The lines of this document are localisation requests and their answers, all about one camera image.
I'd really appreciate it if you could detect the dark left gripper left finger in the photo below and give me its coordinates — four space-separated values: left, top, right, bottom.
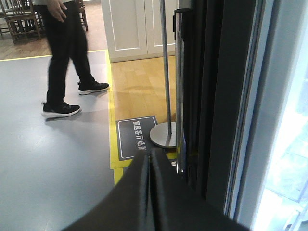
64 154 152 231

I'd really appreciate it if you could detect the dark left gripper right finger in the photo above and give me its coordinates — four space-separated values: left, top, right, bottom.
150 148 247 231

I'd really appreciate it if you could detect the silver stanchion base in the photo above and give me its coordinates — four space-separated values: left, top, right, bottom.
150 0 176 149

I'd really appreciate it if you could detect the dark floor sign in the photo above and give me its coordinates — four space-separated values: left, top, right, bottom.
116 115 158 161

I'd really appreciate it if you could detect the walking person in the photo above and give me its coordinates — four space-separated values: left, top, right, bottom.
33 0 109 118

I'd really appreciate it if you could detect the white panelled cupboard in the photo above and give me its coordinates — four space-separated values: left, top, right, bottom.
101 0 163 63

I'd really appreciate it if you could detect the wooden chair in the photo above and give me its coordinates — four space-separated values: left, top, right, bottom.
77 0 88 31
0 0 42 44

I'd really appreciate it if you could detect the wooden chair left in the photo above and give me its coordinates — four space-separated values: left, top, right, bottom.
0 0 42 44

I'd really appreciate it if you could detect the chrome stanchion post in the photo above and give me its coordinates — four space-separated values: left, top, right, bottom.
174 8 192 179

